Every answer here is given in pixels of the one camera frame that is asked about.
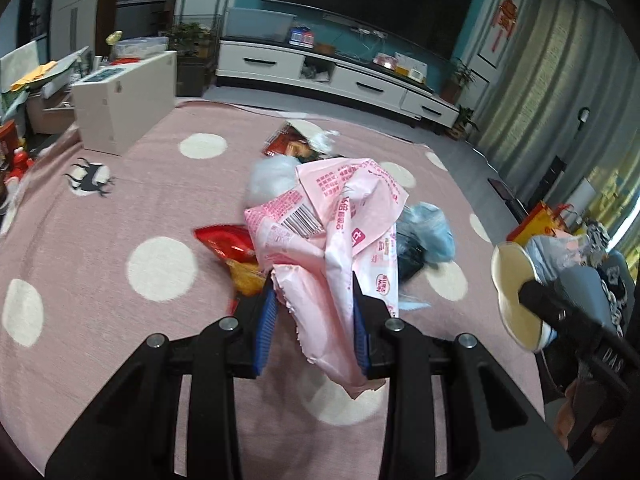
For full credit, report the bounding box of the white wooden box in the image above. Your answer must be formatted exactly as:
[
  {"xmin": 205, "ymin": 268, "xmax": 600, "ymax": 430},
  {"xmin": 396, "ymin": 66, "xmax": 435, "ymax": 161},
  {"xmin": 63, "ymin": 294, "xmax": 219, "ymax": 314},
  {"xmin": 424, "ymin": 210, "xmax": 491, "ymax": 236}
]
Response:
[{"xmin": 71, "ymin": 50, "xmax": 178, "ymax": 157}]

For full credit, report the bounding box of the white yellow box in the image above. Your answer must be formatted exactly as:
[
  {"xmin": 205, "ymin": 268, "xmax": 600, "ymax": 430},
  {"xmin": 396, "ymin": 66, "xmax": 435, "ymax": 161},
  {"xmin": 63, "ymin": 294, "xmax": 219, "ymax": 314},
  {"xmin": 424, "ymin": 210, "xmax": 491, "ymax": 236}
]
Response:
[{"xmin": 395, "ymin": 52, "xmax": 428, "ymax": 81}]

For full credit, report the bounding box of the white tv stand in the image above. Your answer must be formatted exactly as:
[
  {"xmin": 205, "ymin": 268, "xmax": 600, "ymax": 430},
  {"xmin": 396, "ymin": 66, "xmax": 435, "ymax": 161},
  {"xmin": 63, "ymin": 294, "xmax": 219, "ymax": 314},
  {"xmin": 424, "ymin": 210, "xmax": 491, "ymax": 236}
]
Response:
[{"xmin": 216, "ymin": 40, "xmax": 461, "ymax": 128}]

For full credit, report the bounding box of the red snack packet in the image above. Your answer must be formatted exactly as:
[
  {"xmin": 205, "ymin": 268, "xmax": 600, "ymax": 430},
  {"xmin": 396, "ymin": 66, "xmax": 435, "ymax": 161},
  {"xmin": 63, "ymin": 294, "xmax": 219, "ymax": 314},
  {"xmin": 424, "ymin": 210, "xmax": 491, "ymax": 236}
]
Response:
[
  {"xmin": 262, "ymin": 122, "xmax": 341, "ymax": 161},
  {"xmin": 194, "ymin": 224, "xmax": 261, "ymax": 263}
]

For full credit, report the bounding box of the person's right hand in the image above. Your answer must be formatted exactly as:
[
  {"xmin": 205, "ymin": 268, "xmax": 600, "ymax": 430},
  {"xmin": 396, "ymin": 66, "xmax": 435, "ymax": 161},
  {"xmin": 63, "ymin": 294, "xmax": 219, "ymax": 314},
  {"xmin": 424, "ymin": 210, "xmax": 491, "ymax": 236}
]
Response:
[{"xmin": 555, "ymin": 380, "xmax": 601, "ymax": 453}]

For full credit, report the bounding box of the dark brown doormat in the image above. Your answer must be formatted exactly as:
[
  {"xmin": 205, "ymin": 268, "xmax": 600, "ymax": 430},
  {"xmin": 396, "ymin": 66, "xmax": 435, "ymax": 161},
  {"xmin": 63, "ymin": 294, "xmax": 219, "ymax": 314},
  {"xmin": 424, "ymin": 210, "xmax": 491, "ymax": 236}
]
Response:
[{"xmin": 487, "ymin": 177, "xmax": 531, "ymax": 216}]

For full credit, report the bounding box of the pink dotted rug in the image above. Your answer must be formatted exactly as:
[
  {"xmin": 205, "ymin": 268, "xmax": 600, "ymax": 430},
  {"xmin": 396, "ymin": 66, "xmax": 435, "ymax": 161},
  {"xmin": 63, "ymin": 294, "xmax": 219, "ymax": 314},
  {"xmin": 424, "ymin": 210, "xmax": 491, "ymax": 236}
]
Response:
[{"xmin": 0, "ymin": 100, "xmax": 551, "ymax": 480}]

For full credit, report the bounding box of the beige curtain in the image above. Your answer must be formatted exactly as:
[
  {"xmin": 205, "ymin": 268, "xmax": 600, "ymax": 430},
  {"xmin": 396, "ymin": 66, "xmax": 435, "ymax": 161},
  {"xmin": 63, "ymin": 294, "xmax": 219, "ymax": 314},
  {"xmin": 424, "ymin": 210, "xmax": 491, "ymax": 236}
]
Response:
[{"xmin": 472, "ymin": 0, "xmax": 640, "ymax": 221}]

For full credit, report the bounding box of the large plant on black stand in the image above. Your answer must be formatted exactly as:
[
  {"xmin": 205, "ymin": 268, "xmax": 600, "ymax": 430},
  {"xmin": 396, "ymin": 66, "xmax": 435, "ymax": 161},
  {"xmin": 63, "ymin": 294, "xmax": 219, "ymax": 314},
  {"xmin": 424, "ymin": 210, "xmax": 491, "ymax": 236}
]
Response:
[{"xmin": 165, "ymin": 22, "xmax": 216, "ymax": 98}]

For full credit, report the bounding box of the white plastic bag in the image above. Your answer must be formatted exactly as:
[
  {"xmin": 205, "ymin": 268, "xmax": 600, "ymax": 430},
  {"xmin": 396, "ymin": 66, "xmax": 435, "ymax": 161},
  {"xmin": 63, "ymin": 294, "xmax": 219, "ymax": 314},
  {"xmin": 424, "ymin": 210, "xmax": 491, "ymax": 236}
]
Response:
[{"xmin": 247, "ymin": 156, "xmax": 301, "ymax": 209}]

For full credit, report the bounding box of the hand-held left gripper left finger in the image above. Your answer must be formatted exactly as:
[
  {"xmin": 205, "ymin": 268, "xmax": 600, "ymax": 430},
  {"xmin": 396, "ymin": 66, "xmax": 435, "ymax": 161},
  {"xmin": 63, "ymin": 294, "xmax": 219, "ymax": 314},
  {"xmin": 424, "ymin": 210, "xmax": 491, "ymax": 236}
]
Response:
[{"xmin": 45, "ymin": 270, "xmax": 278, "ymax": 480}]

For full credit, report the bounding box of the clutter of small household items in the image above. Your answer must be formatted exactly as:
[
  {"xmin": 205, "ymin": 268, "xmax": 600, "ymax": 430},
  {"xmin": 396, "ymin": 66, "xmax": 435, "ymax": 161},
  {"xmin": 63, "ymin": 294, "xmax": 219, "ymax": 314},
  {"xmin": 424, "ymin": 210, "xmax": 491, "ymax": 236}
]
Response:
[{"xmin": 0, "ymin": 40, "xmax": 91, "ymax": 211}]

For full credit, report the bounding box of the brown framed glass cabinet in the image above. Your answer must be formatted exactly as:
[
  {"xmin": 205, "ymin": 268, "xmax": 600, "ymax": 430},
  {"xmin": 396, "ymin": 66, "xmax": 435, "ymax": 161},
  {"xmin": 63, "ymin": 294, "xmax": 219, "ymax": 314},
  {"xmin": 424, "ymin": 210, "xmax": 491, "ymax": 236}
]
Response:
[{"xmin": 97, "ymin": 0, "xmax": 186, "ymax": 61}]

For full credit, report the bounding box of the blue face mask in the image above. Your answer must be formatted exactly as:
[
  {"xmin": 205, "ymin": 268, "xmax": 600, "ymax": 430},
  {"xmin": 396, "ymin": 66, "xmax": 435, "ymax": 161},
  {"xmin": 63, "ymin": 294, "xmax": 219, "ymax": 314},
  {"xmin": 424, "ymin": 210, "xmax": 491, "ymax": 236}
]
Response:
[{"xmin": 400, "ymin": 202, "xmax": 456, "ymax": 263}]

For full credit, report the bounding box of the yellow snack bag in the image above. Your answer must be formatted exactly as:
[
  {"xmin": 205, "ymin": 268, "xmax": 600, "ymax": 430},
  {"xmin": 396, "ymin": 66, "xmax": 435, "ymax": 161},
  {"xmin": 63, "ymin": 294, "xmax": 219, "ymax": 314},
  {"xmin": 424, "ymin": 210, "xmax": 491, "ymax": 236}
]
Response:
[{"xmin": 227, "ymin": 259, "xmax": 268, "ymax": 297}]

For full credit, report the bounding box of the black white patterned cloth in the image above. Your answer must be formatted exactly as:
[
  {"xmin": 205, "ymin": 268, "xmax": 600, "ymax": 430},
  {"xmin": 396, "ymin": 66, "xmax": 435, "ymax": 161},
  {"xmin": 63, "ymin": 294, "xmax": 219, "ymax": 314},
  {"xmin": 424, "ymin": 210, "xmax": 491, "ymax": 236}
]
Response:
[{"xmin": 582, "ymin": 220, "xmax": 633, "ymax": 341}]

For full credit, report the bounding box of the clear storage box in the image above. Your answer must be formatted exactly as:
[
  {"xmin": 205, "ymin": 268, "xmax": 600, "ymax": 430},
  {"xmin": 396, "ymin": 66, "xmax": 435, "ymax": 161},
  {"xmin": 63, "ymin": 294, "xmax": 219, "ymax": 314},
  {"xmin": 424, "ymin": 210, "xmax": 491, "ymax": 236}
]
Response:
[{"xmin": 225, "ymin": 7, "xmax": 296, "ymax": 43}]

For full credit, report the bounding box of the black tall speaker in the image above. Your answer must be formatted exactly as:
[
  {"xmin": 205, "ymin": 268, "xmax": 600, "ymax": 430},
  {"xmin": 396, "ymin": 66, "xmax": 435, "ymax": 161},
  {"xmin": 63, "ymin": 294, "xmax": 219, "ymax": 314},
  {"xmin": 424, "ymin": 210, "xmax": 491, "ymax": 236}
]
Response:
[{"xmin": 540, "ymin": 155, "xmax": 566, "ymax": 196}]

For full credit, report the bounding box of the pale pink printed packet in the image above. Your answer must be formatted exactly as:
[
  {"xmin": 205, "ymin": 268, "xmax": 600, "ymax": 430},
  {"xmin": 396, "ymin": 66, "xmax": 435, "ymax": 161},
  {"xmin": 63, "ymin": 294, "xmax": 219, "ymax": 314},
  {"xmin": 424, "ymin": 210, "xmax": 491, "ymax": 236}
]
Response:
[{"xmin": 244, "ymin": 157, "xmax": 408, "ymax": 401}]

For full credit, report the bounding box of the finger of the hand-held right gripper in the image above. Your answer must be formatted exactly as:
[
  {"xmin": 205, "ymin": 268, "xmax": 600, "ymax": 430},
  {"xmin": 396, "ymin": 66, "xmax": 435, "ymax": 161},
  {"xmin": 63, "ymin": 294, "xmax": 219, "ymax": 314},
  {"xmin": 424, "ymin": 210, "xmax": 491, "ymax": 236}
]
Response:
[{"xmin": 519, "ymin": 280, "xmax": 601, "ymax": 343}]

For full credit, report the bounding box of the black television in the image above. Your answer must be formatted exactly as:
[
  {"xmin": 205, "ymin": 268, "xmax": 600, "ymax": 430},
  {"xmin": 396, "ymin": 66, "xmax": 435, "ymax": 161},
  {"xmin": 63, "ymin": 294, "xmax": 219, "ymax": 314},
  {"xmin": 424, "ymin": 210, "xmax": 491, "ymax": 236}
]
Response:
[{"xmin": 262, "ymin": 0, "xmax": 478, "ymax": 61}]

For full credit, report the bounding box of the yellow-soled slipper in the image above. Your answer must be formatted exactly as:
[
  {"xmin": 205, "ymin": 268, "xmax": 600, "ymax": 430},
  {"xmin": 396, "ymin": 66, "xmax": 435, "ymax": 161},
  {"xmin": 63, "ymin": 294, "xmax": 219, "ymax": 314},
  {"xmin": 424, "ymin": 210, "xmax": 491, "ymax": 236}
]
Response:
[{"xmin": 491, "ymin": 234, "xmax": 593, "ymax": 352}]

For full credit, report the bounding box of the dark crumpled plastic bag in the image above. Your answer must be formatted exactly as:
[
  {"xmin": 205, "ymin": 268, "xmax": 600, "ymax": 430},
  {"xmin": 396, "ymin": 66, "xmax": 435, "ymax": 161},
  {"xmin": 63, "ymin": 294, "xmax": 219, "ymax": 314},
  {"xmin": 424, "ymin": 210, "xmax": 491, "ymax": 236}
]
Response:
[{"xmin": 395, "ymin": 232, "xmax": 436, "ymax": 281}]

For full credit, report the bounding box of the potted plant on tv stand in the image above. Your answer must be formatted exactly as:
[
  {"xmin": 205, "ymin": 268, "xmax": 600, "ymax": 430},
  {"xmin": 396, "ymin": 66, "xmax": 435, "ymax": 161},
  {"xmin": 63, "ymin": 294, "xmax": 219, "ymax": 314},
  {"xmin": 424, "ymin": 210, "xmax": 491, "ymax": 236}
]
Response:
[{"xmin": 440, "ymin": 57, "xmax": 476, "ymax": 103}]

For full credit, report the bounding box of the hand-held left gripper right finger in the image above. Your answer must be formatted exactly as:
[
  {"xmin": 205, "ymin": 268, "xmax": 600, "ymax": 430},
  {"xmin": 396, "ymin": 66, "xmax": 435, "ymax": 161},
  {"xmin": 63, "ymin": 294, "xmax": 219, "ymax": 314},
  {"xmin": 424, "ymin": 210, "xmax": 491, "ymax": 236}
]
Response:
[{"xmin": 350, "ymin": 270, "xmax": 576, "ymax": 480}]

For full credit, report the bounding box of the small potted floor plant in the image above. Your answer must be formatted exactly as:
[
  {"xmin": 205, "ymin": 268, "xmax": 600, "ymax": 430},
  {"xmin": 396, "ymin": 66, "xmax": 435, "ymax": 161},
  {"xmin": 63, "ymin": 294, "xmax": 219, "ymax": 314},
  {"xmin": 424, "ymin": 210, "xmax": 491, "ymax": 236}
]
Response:
[{"xmin": 447, "ymin": 107, "xmax": 478, "ymax": 141}]

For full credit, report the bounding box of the red wall ornament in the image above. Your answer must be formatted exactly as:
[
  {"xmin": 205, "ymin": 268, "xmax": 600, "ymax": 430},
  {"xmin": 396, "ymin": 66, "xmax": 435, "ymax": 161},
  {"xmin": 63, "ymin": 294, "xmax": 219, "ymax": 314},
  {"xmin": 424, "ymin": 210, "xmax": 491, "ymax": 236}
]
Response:
[{"xmin": 490, "ymin": 0, "xmax": 518, "ymax": 53}]

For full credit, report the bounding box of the yellow gift bag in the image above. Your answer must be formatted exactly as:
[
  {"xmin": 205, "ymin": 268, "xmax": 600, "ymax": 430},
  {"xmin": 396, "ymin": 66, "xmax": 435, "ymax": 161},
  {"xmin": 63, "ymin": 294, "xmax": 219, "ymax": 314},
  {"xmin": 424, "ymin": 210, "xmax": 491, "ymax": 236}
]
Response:
[{"xmin": 507, "ymin": 201, "xmax": 586, "ymax": 246}]

